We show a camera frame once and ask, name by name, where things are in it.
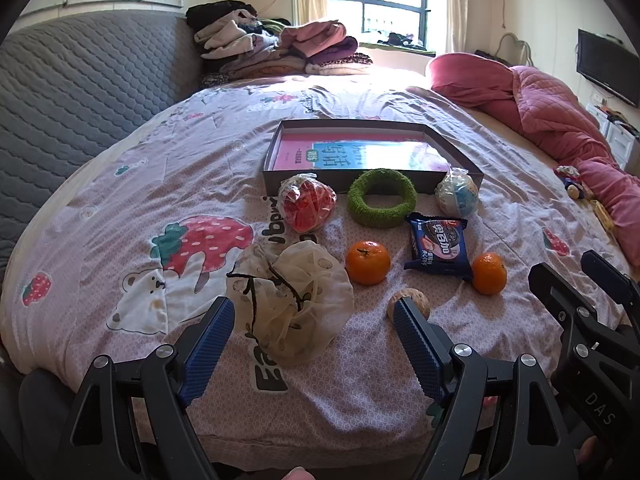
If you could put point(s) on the blue cookie packet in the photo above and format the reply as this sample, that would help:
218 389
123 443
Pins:
437 247

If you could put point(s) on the orange mandarin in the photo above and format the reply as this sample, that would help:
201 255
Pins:
367 265
489 275

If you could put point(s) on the green cloth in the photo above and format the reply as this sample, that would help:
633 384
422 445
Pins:
272 24

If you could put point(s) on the small colourful toy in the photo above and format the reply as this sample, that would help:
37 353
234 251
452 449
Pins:
572 180

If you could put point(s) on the green windowsill mat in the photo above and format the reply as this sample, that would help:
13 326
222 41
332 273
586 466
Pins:
395 51

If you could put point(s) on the beige bedsheet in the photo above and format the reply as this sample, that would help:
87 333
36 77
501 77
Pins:
525 160

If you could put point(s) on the purple folded garment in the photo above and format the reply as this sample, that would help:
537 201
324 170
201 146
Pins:
340 52

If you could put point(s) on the person's right hand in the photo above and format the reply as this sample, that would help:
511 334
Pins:
594 450

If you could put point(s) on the pink quilt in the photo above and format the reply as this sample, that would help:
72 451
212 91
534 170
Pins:
550 105

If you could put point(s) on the pile of folded clothes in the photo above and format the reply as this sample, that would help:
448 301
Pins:
260 57

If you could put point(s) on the black folded garment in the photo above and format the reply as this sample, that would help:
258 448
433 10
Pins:
215 15

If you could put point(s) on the dark bag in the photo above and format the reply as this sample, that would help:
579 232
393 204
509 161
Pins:
492 56

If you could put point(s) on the white blue toy egg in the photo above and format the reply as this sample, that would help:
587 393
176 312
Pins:
455 195

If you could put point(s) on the pink pillow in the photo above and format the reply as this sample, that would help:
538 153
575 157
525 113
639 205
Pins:
465 77

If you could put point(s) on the red toy egg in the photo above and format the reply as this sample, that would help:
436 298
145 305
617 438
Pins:
307 205

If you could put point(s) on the pink folded garment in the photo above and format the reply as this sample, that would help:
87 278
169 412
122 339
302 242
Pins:
315 35

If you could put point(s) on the grey quilted headboard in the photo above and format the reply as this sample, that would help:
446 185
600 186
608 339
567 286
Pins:
75 85

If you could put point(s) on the grey cardboard box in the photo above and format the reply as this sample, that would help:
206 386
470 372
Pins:
425 182

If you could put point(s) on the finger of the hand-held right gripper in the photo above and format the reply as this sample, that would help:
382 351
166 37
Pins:
615 285
560 295

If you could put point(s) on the black television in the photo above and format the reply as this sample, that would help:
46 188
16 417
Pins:
605 65

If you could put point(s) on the beige folded garment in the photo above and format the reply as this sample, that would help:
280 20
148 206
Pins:
225 40

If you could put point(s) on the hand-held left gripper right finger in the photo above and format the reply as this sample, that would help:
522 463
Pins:
417 345

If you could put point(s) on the leopard print cloth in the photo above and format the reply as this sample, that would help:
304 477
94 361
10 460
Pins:
350 61

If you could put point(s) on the white cabinet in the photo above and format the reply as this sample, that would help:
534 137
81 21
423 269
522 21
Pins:
617 135

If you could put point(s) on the walnut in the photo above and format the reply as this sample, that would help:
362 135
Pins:
419 299

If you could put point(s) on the dark clothes on windowsill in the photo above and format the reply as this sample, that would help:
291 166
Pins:
400 40

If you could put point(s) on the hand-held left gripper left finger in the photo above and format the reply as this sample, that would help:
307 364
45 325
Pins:
210 345

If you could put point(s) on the person's left hand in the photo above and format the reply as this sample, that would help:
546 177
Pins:
299 474

